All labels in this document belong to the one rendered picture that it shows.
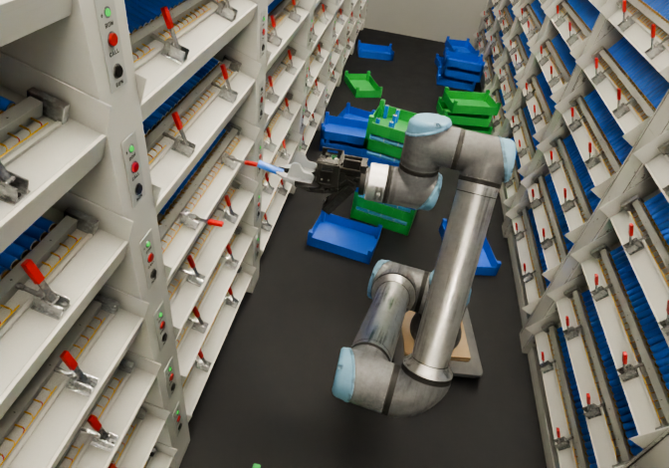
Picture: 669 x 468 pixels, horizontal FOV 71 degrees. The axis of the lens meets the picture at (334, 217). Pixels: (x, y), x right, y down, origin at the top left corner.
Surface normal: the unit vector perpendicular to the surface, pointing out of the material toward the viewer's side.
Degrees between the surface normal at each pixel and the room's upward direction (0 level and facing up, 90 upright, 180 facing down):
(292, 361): 0
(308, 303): 0
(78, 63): 90
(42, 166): 18
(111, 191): 90
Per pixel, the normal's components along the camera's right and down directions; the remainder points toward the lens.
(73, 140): 0.43, -0.66
